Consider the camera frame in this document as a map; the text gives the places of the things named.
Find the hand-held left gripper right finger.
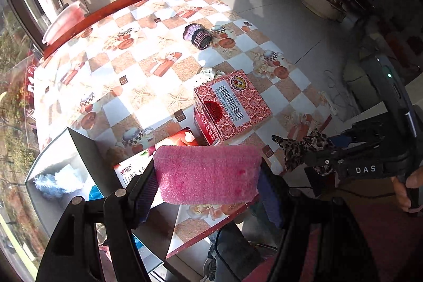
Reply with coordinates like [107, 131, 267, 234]
[257, 160, 380, 282]

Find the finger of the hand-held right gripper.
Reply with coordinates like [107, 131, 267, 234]
[325, 118, 394, 152]
[304, 148, 349, 176]

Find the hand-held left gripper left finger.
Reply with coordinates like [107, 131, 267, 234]
[36, 155, 160, 282]

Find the leopard print cloth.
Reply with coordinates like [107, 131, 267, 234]
[272, 128, 338, 175]

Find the pink sponge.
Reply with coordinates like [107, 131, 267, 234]
[153, 144, 261, 205]

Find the grey cardboard box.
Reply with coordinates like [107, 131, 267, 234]
[25, 127, 181, 272]

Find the light blue fluffy cloth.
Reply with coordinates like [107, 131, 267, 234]
[32, 163, 87, 200]

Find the white polka-dot soft item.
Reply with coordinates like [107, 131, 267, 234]
[197, 67, 226, 84]

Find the person's right hand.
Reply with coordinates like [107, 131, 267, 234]
[393, 166, 423, 214]

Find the red white printed packet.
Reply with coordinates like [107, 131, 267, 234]
[113, 127, 199, 193]

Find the person's leg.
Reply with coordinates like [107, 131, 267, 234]
[206, 223, 285, 282]

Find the red patterned cardboard box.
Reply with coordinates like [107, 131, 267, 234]
[193, 70, 273, 146]

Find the grey shoe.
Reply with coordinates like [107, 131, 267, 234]
[201, 257, 219, 282]

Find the checkered printed tablecloth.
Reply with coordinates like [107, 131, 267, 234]
[31, 0, 333, 259]

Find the purple knitted rolled sock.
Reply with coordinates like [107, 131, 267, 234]
[182, 23, 213, 50]

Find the pink plastic basin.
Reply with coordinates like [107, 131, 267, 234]
[42, 1, 86, 45]

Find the white cable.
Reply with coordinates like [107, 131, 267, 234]
[321, 70, 340, 114]

